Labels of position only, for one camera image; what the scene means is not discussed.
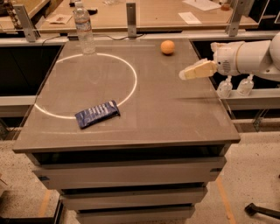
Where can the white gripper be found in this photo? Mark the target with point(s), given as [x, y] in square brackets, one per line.
[227, 59]

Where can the orange fruit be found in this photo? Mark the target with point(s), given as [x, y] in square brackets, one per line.
[167, 47]

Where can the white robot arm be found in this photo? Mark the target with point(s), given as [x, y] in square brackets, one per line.
[260, 58]

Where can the blue rxbar wrapper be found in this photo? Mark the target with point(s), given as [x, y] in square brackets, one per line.
[97, 114]

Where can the left clear pump bottle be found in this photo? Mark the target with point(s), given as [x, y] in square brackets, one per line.
[225, 87]

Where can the clear pump bottle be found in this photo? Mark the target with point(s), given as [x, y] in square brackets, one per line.
[225, 87]
[246, 86]

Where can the right clear pump bottle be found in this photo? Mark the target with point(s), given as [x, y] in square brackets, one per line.
[246, 86]

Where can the white paper sheet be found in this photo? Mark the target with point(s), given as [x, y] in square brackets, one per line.
[189, 18]

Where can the large white paper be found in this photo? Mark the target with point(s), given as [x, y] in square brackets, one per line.
[204, 5]

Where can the grey drawer cabinet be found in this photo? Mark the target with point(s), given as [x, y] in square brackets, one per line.
[151, 163]

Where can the clear plastic water bottle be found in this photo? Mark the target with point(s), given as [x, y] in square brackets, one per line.
[83, 28]

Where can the black chair base leg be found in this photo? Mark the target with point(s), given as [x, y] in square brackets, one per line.
[251, 209]

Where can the paper note on desk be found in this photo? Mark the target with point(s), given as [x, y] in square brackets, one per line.
[59, 19]

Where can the right metal bracket post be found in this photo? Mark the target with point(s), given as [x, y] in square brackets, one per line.
[235, 19]

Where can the metal bracket post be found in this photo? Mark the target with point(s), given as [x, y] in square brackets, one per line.
[30, 32]
[235, 19]
[131, 20]

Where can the middle metal bracket post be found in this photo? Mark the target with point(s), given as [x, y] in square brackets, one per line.
[131, 20]

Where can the left metal bracket post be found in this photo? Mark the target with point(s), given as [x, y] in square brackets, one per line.
[30, 32]

